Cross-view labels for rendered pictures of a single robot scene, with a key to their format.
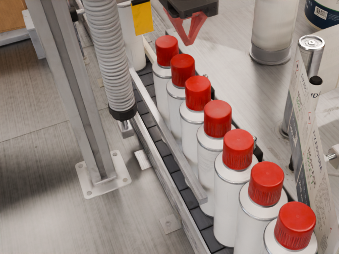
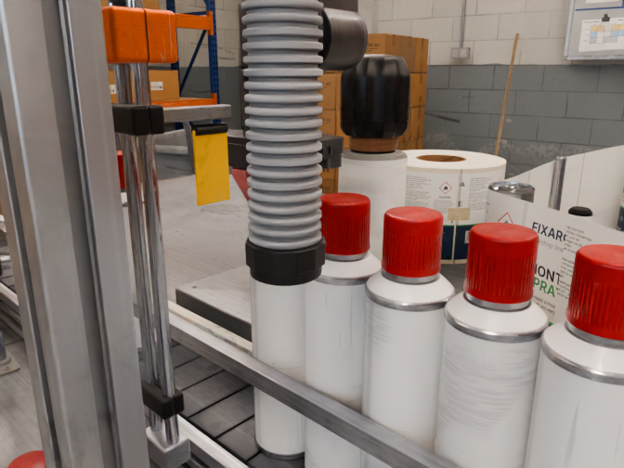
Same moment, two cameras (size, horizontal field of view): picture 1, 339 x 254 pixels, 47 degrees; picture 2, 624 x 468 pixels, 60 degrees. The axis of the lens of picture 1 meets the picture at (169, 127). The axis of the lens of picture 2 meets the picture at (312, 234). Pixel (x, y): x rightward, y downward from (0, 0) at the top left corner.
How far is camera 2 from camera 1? 32 cm
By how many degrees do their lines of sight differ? 38
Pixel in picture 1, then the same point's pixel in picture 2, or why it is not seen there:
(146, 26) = (218, 187)
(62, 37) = (73, 130)
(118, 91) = (305, 175)
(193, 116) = (420, 292)
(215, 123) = (521, 255)
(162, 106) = (276, 344)
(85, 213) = not seen: outside the picture
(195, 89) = (422, 218)
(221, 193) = (598, 439)
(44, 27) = (36, 78)
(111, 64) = (301, 72)
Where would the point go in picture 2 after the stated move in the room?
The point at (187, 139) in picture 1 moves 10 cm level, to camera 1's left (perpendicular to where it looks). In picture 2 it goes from (401, 368) to (233, 422)
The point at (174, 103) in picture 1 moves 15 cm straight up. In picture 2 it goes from (336, 301) to (340, 42)
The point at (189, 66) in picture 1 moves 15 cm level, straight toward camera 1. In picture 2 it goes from (367, 202) to (569, 290)
